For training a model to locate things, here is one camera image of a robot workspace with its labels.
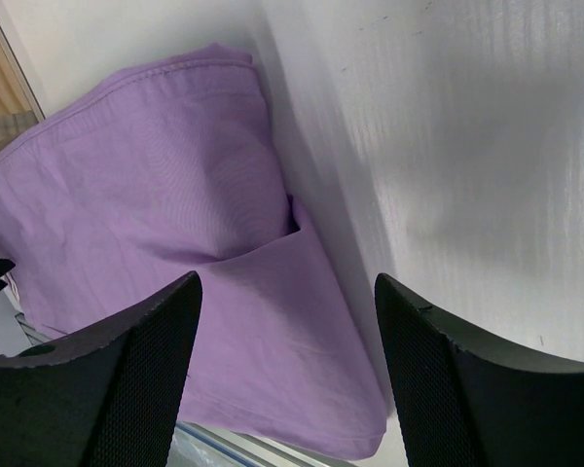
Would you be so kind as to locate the purple trousers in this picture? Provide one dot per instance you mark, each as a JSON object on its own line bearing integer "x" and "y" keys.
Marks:
{"x": 170, "y": 167}

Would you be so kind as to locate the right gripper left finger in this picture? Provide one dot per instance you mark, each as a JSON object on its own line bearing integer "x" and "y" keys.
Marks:
{"x": 107, "y": 395}

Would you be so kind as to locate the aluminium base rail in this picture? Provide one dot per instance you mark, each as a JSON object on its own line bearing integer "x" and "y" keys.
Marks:
{"x": 250, "y": 451}

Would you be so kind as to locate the wooden clothes rack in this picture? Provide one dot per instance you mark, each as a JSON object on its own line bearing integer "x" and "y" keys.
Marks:
{"x": 19, "y": 108}

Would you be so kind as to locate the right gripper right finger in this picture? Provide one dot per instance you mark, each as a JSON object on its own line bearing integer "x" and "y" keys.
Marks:
{"x": 467, "y": 397}

